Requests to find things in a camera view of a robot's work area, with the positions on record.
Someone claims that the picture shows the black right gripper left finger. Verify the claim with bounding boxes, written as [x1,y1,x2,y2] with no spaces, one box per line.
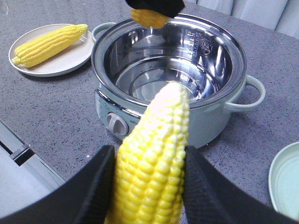
[0,145,115,224]

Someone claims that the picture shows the pale green round plate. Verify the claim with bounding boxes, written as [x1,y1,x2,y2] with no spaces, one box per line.
[268,142,299,221]

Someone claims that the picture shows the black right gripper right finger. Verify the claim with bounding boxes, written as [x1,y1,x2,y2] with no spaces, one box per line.
[183,146,296,224]

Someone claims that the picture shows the grey curtain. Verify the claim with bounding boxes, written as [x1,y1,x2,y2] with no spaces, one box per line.
[192,0,299,39]

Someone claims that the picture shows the pale green electric cooking pot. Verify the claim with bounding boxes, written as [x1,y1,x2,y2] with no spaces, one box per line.
[91,14,265,148]

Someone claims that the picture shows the white round plate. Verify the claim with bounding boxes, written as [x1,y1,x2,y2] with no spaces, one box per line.
[8,24,94,77]

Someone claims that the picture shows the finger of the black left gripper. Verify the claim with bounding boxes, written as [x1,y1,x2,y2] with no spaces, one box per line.
[126,0,185,18]

